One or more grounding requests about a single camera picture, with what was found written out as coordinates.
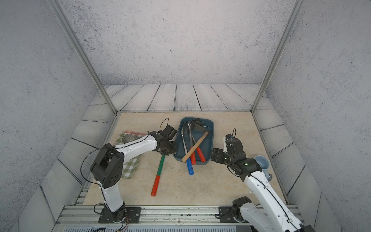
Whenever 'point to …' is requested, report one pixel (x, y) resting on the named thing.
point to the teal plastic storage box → (206, 146)
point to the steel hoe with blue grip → (184, 126)
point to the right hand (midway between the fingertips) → (217, 153)
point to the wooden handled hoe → (200, 133)
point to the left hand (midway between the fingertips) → (179, 152)
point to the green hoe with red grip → (157, 178)
